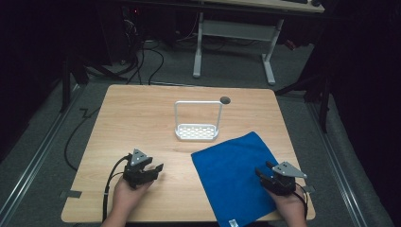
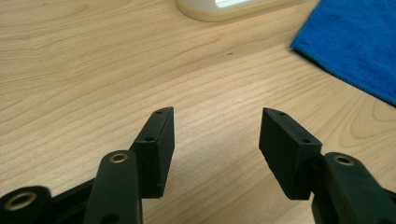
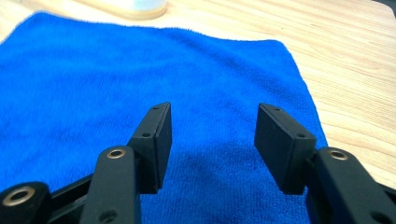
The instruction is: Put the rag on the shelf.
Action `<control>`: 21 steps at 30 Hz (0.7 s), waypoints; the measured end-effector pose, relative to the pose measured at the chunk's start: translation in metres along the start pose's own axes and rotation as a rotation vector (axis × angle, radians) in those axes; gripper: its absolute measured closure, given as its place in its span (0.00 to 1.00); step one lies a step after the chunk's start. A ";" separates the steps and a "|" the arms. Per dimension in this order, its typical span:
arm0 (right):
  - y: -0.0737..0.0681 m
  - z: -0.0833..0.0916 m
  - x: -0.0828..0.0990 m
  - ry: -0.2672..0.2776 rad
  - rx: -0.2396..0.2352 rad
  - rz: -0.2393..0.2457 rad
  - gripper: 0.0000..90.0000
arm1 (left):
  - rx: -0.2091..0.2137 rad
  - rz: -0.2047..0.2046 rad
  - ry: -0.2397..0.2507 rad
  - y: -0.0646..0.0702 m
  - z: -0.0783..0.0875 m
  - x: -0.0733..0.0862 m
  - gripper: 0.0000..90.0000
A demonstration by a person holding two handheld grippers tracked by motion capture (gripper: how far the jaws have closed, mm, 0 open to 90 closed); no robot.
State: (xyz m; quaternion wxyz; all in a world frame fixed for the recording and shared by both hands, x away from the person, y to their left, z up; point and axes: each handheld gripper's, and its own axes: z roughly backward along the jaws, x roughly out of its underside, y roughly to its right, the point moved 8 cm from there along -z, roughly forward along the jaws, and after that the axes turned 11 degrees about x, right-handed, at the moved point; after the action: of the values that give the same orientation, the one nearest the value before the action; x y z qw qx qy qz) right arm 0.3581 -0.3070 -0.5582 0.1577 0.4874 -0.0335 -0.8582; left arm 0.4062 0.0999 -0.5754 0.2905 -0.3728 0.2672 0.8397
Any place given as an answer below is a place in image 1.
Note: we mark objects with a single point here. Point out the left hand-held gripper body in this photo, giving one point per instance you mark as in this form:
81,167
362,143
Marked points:
136,171

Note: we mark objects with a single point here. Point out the dark computer tower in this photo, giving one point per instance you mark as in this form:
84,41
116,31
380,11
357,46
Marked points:
121,34

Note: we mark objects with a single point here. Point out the person's right hand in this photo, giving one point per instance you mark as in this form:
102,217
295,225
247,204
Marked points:
291,206

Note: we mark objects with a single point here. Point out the dark round table grommet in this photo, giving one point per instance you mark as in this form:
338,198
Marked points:
225,100

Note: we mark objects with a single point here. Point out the blue cloth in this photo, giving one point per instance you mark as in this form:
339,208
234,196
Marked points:
230,176

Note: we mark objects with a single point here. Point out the person's left hand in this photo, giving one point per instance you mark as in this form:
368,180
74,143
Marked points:
126,198

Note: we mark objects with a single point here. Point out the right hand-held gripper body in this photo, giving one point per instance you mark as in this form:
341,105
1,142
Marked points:
283,183

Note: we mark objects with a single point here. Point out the white-framed desk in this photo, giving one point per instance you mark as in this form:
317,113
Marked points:
236,31

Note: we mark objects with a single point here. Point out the grey tape strip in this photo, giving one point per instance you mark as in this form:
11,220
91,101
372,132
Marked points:
71,194
309,189

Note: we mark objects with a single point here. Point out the black metal stand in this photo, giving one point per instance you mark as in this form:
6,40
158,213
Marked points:
324,101
66,85

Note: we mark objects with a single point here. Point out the metal floor rail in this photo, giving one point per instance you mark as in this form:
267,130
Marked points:
337,164
38,148

